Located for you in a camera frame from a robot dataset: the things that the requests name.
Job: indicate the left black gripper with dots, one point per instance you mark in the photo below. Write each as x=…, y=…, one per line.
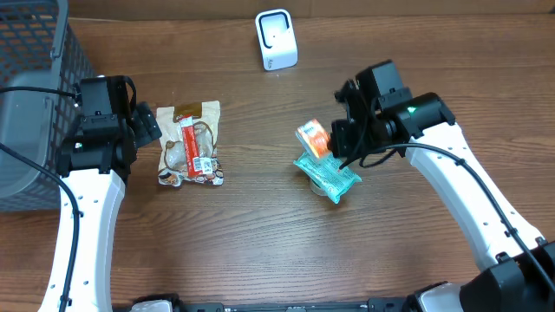
x=143, y=124

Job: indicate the beige snack bag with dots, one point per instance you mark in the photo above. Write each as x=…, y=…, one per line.
x=172, y=167

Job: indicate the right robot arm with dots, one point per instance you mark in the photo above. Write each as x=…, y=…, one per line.
x=516, y=262

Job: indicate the orange small box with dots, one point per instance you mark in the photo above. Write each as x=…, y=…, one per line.
x=314, y=138

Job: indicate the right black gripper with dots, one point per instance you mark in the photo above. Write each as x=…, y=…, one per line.
x=342, y=148

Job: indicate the grey plastic mesh basket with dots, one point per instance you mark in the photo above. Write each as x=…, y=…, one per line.
x=41, y=60

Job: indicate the white barcode scanner stand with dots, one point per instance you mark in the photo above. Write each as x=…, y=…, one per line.
x=277, y=41

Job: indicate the teal wet wipes pack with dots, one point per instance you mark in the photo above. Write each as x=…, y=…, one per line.
x=326, y=173

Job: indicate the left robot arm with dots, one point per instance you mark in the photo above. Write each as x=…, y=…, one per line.
x=93, y=164

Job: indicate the red snack bar packet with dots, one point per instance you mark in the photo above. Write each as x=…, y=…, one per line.
x=197, y=139

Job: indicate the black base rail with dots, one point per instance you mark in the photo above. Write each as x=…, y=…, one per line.
x=376, y=304

